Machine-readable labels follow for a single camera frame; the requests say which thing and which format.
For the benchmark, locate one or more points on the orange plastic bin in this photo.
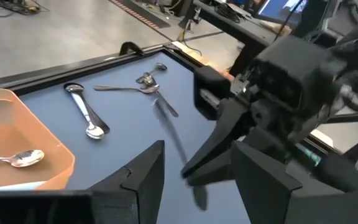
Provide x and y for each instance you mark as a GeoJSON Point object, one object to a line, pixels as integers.
{"type": "Point", "coordinates": [17, 124]}

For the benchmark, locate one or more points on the black frame clamp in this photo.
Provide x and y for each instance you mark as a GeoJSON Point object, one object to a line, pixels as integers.
{"type": "Point", "coordinates": [130, 46]}

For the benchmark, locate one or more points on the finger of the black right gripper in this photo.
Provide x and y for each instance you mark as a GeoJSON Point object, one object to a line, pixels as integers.
{"type": "Point", "coordinates": [216, 171]}
{"type": "Point", "coordinates": [225, 127]}

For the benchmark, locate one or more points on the monitor with blue screen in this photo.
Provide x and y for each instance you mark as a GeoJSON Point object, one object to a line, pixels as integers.
{"type": "Point", "coordinates": [278, 9]}

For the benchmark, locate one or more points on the blue-grey table mat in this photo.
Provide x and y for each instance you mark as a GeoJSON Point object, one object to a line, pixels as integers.
{"type": "Point", "coordinates": [129, 124]}

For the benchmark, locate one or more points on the dark grey desk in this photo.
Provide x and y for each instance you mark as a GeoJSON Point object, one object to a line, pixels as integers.
{"type": "Point", "coordinates": [244, 31]}

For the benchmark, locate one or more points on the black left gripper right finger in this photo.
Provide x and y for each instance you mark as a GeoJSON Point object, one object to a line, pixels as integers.
{"type": "Point", "coordinates": [259, 193]}

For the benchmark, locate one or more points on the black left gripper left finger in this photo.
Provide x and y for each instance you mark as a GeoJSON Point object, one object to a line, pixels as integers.
{"type": "Point", "coordinates": [135, 193]}

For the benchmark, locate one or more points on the black metal table frame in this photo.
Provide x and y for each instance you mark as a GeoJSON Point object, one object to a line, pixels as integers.
{"type": "Point", "coordinates": [73, 70]}

